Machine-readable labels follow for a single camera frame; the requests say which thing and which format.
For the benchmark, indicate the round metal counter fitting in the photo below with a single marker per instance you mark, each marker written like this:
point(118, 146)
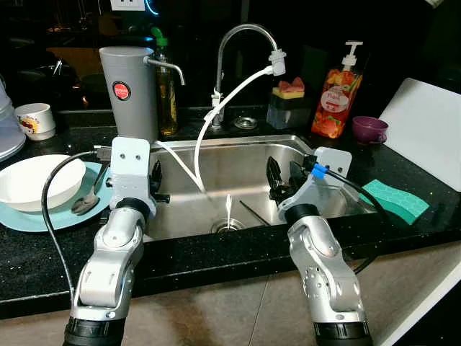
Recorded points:
point(245, 122)

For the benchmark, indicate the green sponge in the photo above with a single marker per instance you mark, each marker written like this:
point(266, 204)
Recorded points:
point(395, 200)

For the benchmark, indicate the white wall outlet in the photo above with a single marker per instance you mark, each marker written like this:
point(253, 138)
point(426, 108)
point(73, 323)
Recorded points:
point(127, 3)

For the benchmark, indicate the grey water filter canister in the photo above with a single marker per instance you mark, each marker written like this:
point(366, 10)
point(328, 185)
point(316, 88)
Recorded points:
point(130, 94)

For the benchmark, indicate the orange pump soap bottle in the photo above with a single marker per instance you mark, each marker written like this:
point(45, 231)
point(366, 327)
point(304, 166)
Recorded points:
point(335, 101)

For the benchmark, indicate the metal sink drain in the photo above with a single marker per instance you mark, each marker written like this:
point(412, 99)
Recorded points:
point(220, 225)

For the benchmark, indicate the black sponge holder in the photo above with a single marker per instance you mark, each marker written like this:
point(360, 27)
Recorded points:
point(288, 112)

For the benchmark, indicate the white patterned mug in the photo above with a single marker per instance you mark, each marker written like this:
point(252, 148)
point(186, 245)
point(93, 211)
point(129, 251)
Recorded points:
point(36, 121)

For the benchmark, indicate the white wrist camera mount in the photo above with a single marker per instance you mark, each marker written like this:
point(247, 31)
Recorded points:
point(328, 169)
point(130, 173)

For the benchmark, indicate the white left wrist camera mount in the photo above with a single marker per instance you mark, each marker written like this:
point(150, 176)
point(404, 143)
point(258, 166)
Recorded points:
point(130, 173)

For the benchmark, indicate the teal plate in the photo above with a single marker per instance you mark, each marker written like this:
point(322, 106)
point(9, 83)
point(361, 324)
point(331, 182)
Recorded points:
point(29, 220)

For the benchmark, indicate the metal spoon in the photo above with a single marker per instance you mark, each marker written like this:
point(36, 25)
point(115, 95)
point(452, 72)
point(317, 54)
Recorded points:
point(85, 204)

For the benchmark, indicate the stainless steel sink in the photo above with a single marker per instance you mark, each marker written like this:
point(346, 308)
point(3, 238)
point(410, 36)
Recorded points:
point(238, 166)

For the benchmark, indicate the white bowl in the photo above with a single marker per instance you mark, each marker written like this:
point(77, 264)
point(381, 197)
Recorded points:
point(36, 180)

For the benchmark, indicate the amber bottle with green cap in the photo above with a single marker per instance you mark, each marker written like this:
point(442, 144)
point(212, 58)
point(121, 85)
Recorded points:
point(168, 101)

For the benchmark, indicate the yellow and red sponge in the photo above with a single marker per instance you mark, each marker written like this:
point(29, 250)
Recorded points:
point(289, 89)

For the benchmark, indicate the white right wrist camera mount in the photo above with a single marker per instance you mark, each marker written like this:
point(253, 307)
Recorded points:
point(328, 169)

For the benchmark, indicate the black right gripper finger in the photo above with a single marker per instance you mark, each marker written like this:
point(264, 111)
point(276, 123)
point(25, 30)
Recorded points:
point(298, 176)
point(275, 179)

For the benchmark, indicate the chrome gooseneck faucet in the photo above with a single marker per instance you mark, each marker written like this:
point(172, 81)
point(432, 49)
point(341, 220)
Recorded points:
point(218, 79)

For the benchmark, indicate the pale stacked dishes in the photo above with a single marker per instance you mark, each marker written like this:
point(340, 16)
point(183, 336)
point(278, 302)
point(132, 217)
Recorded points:
point(9, 130)

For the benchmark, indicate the purple cup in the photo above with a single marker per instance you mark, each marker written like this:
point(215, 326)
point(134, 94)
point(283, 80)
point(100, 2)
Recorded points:
point(370, 130)

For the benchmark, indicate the white cutting board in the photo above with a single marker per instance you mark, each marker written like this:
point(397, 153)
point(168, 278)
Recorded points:
point(425, 130)

